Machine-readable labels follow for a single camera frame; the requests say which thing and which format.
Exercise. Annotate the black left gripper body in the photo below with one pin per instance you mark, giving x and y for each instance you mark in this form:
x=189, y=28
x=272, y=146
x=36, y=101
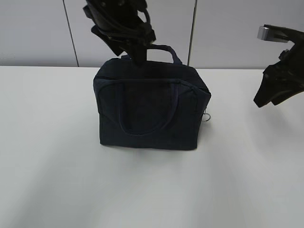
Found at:
x=132, y=14

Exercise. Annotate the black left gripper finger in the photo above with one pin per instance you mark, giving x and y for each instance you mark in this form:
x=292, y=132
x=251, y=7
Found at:
x=114, y=38
x=137, y=51

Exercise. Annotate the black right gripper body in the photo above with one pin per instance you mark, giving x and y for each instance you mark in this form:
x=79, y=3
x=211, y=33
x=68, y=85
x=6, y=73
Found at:
x=287, y=75

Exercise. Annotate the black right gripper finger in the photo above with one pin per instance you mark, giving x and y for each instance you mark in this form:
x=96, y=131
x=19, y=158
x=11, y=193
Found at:
x=266, y=93
x=285, y=95

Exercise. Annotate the dark navy lunch bag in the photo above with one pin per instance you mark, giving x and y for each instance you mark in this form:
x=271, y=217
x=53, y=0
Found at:
x=156, y=105

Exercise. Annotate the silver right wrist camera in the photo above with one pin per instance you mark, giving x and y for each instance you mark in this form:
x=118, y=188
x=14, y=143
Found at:
x=279, y=34

